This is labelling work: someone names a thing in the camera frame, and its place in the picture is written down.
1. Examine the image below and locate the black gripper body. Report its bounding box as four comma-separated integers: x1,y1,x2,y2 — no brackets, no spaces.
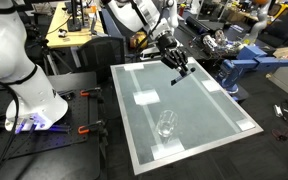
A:
156,31,182,58

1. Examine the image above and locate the black and white marker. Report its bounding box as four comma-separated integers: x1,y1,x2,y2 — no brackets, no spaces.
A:
170,67,197,87

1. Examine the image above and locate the clear drinking glass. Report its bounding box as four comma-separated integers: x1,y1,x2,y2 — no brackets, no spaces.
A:
156,109,179,138

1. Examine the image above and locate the black workbench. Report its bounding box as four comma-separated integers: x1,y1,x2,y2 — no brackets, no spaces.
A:
175,14,248,63

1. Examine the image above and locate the yellow brown round object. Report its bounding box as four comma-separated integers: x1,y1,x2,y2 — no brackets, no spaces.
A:
129,31,149,50

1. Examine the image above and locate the black cylinder object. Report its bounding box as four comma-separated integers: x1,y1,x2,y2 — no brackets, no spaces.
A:
184,15,216,35

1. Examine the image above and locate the metal motor device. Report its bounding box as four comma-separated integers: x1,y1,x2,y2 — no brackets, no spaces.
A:
201,29,230,51

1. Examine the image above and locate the white tape stripe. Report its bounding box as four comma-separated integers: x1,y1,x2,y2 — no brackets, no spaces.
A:
187,71,242,133

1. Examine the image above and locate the black office chair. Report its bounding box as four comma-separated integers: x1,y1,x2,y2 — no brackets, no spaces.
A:
75,35,127,84
267,8,288,46

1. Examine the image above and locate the black desk stand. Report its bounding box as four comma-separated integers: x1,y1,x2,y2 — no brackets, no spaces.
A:
66,0,87,33

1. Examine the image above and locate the light wooden desk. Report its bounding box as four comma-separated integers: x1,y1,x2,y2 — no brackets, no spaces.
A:
45,1,107,49

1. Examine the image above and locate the brown cardboard box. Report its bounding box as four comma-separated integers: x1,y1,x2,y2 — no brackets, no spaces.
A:
272,45,288,60

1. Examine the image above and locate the small black white gadget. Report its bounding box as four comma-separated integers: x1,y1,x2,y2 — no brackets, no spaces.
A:
57,28,69,39

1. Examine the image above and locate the white power adapter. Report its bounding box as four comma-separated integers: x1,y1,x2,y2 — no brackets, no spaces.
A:
273,104,284,118

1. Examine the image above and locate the black tripod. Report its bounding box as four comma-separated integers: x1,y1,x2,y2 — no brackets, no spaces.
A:
30,31,73,76

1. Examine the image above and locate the black perforated breadboard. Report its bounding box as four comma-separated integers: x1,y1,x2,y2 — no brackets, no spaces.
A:
0,88,100,166

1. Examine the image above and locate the orange-handled black clamp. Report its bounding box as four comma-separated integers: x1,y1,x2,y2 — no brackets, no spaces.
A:
77,119,109,138
79,87,106,104

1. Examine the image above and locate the red and black floor cable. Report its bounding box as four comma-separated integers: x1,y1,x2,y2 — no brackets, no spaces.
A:
271,128,288,142

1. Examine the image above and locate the thick black base cable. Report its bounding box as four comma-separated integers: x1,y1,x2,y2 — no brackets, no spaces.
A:
0,80,22,180

